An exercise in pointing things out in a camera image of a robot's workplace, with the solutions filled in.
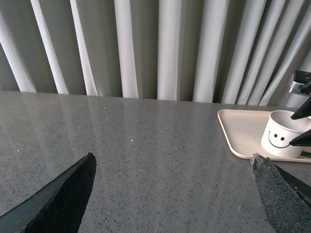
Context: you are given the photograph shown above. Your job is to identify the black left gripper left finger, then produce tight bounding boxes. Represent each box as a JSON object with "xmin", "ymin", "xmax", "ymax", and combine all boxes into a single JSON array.
[{"xmin": 0, "ymin": 153, "xmax": 96, "ymax": 233}]

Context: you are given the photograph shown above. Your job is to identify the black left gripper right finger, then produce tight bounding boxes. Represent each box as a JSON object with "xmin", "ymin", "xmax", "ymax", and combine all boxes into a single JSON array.
[{"xmin": 251, "ymin": 153, "xmax": 311, "ymax": 233}]

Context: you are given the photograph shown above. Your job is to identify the white smiley face mug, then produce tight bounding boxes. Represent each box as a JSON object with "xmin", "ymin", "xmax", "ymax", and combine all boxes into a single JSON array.
[{"xmin": 261, "ymin": 110, "xmax": 311, "ymax": 158}]

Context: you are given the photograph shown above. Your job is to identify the beige rectangular plastic tray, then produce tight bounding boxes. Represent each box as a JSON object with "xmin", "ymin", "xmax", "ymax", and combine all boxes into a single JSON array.
[{"xmin": 217, "ymin": 109, "xmax": 311, "ymax": 163}]

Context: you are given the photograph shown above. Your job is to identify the silver black other gripper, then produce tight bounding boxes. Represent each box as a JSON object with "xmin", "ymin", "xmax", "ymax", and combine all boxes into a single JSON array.
[{"xmin": 289, "ymin": 70, "xmax": 311, "ymax": 147}]

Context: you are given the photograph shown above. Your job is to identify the grey white pleated curtain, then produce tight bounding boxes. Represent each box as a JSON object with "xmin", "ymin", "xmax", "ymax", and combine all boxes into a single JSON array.
[{"xmin": 0, "ymin": 0, "xmax": 311, "ymax": 107}]

